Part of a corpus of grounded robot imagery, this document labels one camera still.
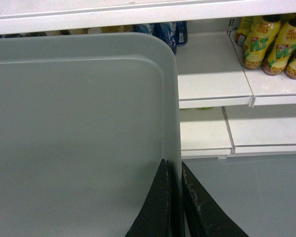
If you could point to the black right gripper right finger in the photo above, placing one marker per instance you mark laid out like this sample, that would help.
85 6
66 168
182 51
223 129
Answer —
204 216

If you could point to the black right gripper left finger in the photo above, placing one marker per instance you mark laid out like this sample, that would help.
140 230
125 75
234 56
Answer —
154 218

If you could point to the grey rectangular serving tray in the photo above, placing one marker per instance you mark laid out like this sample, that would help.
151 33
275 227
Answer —
84 122

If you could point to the white middle shelf board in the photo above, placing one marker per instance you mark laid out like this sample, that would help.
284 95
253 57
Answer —
210 74

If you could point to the white shelf board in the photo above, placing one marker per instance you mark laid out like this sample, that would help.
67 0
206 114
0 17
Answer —
210 74
25 16

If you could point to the blue drink bottle right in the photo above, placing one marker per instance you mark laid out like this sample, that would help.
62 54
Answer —
166 32

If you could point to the blue drink bottle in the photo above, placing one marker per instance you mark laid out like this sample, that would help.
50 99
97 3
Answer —
166 32
147 28

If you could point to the blue drink bottle left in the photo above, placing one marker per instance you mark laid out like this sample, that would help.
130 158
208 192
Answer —
147 28

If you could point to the yellow lemon tea bottle left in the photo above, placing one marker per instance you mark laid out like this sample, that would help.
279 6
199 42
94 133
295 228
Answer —
263 33

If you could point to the yellow lemon tea bottle middle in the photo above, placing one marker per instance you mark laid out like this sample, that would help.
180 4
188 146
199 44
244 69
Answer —
283 48

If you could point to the white upper shelf board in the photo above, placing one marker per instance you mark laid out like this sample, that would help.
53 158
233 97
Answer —
25 16

